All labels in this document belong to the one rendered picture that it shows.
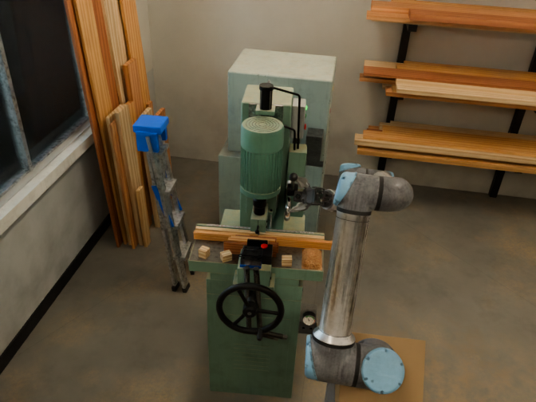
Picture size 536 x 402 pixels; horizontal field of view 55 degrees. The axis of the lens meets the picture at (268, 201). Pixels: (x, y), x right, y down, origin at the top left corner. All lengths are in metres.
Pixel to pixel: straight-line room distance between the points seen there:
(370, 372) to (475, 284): 2.16
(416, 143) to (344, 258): 2.53
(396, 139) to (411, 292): 1.21
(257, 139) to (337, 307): 0.72
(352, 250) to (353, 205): 0.15
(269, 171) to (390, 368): 0.88
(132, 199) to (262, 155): 1.78
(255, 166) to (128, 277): 1.79
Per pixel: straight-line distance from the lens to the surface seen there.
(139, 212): 3.72
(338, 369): 1.85
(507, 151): 4.33
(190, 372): 3.05
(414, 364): 2.14
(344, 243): 1.72
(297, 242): 2.38
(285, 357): 2.69
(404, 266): 3.86
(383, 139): 4.14
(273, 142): 2.04
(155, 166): 2.98
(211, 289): 2.41
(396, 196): 1.71
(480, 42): 4.42
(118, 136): 3.48
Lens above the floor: 2.38
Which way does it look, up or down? 33 degrees down
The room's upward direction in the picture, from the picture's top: 3 degrees clockwise
